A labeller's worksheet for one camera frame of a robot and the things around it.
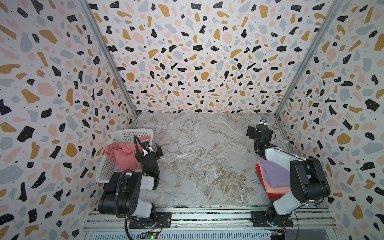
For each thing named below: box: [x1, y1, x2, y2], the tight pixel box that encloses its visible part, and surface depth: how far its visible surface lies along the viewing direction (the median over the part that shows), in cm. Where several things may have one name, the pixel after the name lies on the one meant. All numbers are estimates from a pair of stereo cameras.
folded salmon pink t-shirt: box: [257, 160, 291, 194], surface depth 80 cm
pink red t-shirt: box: [105, 136, 151, 172], surface depth 89 cm
